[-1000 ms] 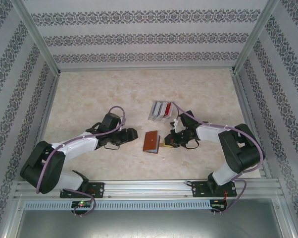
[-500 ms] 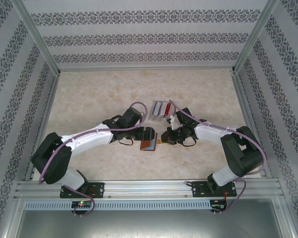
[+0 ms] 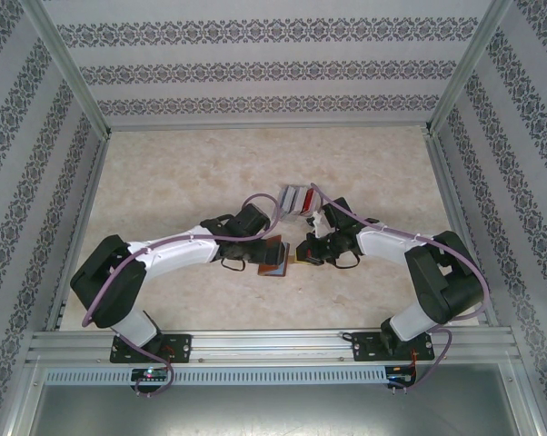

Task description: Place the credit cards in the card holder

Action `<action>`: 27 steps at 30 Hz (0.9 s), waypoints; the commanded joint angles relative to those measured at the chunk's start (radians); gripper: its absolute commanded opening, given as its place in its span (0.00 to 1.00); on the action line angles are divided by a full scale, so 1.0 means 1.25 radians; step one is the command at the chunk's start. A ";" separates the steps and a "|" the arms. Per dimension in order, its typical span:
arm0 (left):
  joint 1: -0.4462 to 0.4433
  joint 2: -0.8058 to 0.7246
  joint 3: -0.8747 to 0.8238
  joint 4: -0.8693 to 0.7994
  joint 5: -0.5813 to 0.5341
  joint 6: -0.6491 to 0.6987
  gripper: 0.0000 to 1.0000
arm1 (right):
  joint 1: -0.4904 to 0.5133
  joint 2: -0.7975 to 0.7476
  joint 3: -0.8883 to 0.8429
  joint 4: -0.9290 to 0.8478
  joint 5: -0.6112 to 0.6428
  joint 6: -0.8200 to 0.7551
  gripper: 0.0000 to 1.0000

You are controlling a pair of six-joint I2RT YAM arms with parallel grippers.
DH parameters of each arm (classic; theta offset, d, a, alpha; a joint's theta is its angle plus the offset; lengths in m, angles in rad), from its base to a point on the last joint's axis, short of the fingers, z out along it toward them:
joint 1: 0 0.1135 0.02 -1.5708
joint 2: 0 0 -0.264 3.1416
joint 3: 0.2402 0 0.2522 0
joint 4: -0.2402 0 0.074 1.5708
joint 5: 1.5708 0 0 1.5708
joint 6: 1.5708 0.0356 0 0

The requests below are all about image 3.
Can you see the brown leather card holder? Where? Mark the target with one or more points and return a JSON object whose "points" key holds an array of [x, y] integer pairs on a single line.
{"points": [[265, 269]]}

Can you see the grey metal panel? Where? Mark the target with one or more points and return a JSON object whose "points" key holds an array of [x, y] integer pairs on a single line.
{"points": [[273, 413]]}

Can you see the aluminium side rail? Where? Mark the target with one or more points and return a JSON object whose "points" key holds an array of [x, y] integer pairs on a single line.
{"points": [[457, 213], [80, 222]]}

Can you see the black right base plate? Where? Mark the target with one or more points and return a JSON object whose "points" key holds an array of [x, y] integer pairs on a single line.
{"points": [[362, 349]]}

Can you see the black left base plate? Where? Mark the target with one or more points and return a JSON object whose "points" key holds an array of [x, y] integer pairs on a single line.
{"points": [[180, 347]]}

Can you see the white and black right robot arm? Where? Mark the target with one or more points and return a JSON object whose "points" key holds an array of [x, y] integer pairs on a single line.
{"points": [[382, 245]]}

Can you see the circuit board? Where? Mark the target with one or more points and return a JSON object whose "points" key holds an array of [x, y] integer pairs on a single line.
{"points": [[400, 377], [151, 374]]}

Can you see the right circuit board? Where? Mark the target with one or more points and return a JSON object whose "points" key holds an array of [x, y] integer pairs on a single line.
{"points": [[400, 377]]}

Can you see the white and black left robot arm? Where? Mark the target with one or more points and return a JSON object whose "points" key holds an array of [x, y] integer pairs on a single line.
{"points": [[178, 250]]}

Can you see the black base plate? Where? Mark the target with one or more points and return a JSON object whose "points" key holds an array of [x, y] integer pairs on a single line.
{"points": [[362, 349], [180, 347]]}

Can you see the white blue striped card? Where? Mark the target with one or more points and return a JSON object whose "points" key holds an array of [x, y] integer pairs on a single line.
{"points": [[289, 197]]}

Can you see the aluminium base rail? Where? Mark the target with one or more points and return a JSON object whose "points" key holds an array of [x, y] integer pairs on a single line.
{"points": [[273, 345]]}

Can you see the left circuit board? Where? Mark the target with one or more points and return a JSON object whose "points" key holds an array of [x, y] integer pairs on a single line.
{"points": [[151, 374]]}

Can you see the aluminium frame post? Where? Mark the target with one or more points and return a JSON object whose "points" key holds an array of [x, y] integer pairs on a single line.
{"points": [[470, 63], [69, 63]]}

